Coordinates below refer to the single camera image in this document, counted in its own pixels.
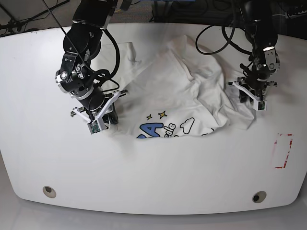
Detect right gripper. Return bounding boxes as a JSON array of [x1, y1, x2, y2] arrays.
[[70, 86, 118, 125]]

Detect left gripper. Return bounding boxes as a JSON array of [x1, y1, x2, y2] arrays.
[[237, 77, 269, 105]]

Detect white printed T-shirt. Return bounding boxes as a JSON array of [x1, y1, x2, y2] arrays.
[[107, 35, 255, 138]]

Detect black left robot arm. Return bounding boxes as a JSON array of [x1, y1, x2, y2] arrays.
[[235, 0, 280, 111]]

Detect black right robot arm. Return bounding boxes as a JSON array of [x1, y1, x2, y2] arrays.
[[55, 0, 120, 132]]

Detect red tape rectangle marker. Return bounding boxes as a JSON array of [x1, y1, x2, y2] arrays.
[[272, 133, 294, 169]]

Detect left table grommet hole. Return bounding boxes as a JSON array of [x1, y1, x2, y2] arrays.
[[43, 186, 57, 198]]

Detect table grommet hole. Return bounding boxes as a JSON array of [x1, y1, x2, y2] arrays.
[[252, 191, 267, 203], [43, 186, 57, 198]]

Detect right table grommet hole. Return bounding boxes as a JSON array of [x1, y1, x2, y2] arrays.
[[252, 191, 267, 203]]

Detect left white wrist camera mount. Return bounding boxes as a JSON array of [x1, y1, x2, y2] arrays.
[[228, 81, 278, 111]]

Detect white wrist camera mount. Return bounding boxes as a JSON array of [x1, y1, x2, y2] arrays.
[[70, 90, 128, 135], [228, 81, 278, 111]]

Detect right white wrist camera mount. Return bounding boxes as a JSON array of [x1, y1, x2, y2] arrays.
[[70, 90, 128, 135]]

